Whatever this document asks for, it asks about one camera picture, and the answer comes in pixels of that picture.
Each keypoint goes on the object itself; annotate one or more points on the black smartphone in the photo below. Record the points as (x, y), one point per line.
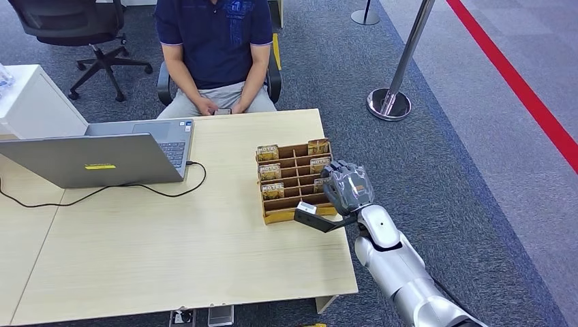
(223, 111)

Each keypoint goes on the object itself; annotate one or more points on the cardboard card holder box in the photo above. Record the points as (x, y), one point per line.
(280, 215)

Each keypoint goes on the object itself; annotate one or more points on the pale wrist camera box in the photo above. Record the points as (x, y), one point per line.
(306, 208)

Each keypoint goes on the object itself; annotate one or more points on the person's left hand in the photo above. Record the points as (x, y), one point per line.
(240, 107)

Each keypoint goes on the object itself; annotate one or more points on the person's right forearm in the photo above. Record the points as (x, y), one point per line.
(187, 83)

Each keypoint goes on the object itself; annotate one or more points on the silver laptop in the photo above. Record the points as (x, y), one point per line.
(90, 155)

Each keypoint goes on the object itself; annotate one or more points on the person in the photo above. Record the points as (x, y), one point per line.
(216, 45)

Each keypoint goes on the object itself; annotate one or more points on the clear plastic object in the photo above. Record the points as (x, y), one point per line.
(4, 76)

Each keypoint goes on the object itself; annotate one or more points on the silver floor box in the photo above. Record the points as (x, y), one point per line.
(220, 316)

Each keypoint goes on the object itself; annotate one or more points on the floor power socket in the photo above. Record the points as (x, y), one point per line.
(181, 318)

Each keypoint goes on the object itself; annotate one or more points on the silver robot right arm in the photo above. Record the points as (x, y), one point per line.
(397, 266)

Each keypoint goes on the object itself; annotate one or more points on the person's left forearm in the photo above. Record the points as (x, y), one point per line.
(253, 83)

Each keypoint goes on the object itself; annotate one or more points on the gold hotel key card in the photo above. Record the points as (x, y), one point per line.
(319, 185)
(272, 191)
(268, 153)
(318, 165)
(270, 172)

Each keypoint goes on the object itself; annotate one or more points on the person's right hand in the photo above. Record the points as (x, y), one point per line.
(207, 107)

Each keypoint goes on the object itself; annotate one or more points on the white table leg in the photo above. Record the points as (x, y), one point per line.
(325, 303)

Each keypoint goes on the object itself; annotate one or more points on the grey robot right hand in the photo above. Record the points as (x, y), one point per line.
(350, 189)

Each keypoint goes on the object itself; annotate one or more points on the chrome stanchion post with base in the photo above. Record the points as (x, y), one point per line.
(364, 18)
(406, 49)

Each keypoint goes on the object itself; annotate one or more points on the black swivel office chair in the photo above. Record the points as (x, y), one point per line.
(67, 22)

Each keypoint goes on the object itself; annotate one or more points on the white cabinet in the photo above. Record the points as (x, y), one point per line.
(36, 108)

